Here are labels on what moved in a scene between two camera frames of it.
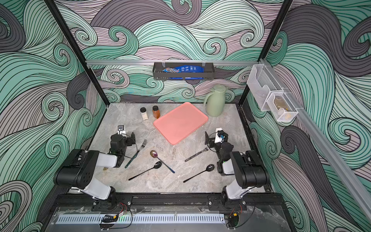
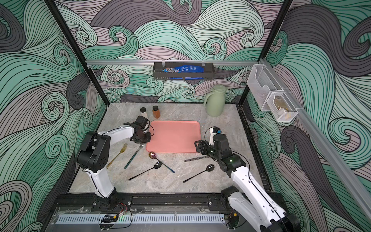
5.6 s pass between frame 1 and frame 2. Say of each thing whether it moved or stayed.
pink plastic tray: moved
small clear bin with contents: stayed
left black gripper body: moved
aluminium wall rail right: stayed
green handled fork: stayed
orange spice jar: stayed
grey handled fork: moved
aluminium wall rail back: stayed
